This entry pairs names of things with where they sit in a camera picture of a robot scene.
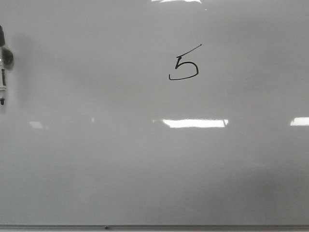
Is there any white black whiteboard marker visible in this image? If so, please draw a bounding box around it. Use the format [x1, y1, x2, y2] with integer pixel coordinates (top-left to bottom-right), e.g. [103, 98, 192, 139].
[0, 27, 7, 105]

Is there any white whiteboard with aluminium frame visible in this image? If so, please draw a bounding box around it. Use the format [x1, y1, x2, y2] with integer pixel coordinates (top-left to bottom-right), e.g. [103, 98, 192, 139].
[0, 0, 309, 226]

